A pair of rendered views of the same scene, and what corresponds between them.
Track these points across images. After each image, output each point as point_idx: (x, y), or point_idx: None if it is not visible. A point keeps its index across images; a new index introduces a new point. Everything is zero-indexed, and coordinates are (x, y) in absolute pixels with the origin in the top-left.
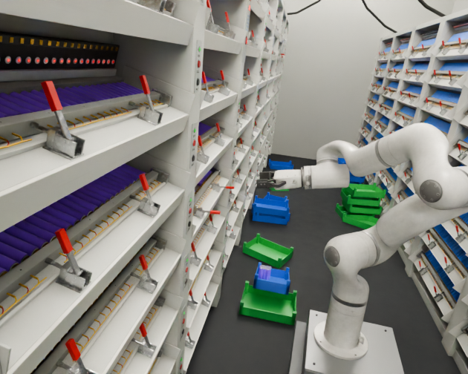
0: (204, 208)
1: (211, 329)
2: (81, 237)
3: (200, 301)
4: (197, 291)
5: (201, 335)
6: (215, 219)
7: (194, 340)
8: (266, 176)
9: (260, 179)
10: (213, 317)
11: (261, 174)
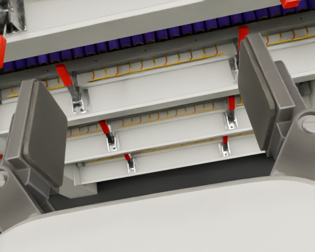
0: (70, 11)
1: (227, 175)
2: None
3: (133, 149)
4: (154, 134)
5: (209, 167)
6: (311, 48)
7: (134, 170)
8: (255, 113)
9: (18, 106)
10: (252, 168)
11: (244, 56)
